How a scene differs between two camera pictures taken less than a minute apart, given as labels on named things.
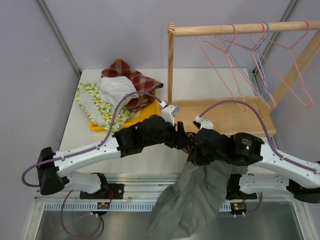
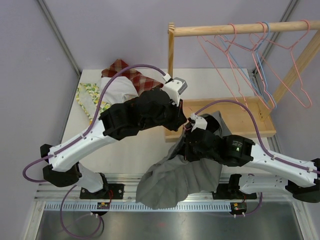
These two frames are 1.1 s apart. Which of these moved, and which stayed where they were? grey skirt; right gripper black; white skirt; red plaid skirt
Moved: grey skirt
Stayed: white skirt; right gripper black; red plaid skirt
